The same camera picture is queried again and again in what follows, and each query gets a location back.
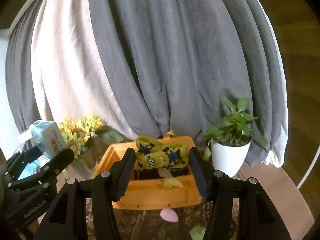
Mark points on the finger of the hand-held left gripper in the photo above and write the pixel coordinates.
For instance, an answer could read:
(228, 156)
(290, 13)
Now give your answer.
(60, 161)
(12, 165)

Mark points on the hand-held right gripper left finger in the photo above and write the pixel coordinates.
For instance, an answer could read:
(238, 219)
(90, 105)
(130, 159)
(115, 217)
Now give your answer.
(125, 172)

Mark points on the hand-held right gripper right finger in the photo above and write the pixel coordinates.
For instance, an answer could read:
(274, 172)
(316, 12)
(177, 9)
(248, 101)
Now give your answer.
(200, 172)

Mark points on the blue tissue pack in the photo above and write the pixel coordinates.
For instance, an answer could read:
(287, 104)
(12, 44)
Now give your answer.
(47, 140)

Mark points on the orange plastic crate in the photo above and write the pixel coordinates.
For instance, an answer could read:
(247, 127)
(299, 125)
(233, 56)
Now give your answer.
(155, 195)

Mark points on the green leaf-shaped soft item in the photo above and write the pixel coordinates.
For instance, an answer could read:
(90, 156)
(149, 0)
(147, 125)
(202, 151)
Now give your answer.
(197, 233)

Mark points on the blue cloth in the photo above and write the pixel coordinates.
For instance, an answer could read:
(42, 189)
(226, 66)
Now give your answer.
(27, 173)

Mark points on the grey ribbed vase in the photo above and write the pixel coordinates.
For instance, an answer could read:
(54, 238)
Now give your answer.
(85, 161)

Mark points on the white plant pot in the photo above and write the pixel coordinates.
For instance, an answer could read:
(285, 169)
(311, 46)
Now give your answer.
(230, 157)

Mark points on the sunflower bouquet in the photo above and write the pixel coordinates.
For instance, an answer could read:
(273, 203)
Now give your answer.
(77, 132)

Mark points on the egg-shaped makeup sponge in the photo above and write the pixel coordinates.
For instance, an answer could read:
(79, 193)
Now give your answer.
(170, 216)

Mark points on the patterned rug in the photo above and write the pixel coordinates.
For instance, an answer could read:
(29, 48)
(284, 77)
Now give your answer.
(140, 223)

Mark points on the green potted plant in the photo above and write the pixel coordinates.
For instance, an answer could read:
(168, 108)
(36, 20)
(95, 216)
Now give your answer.
(235, 125)

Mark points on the grey curtain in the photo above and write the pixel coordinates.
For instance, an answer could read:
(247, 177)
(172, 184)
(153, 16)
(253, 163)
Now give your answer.
(175, 55)
(17, 92)

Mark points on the white sheer curtain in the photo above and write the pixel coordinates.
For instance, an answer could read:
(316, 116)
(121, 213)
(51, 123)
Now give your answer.
(277, 155)

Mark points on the beige curtain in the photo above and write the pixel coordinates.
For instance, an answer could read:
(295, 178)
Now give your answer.
(70, 67)

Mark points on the white trim strip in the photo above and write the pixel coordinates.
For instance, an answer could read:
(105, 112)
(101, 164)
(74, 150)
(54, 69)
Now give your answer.
(308, 171)

